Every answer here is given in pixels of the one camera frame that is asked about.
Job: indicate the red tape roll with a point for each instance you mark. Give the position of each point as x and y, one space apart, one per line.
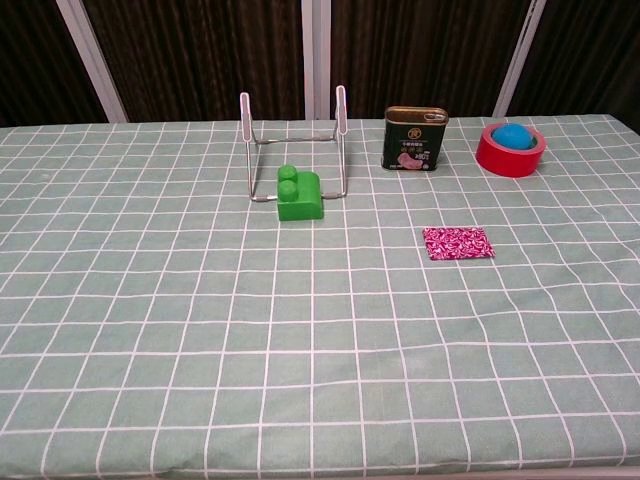
500 162

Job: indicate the blue ball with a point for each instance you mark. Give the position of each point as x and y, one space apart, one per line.
511 137

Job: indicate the pink patterned pouch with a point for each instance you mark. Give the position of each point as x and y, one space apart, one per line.
457 244

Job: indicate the dark green luncheon meat can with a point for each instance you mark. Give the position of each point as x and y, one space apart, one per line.
415 145

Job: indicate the green toy building block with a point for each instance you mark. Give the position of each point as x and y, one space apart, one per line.
300 200

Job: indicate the green white checked tablecloth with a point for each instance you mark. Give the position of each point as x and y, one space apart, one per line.
150 325

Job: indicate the dark fabric partition panel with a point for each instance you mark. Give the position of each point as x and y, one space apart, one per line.
590 50
425 50
200 50
30 60

